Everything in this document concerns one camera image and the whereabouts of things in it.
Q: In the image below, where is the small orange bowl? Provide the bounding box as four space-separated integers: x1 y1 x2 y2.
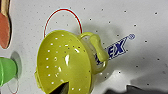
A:
0 0 13 50

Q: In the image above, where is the yellow air hockey table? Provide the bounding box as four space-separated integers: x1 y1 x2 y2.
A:
0 0 168 94

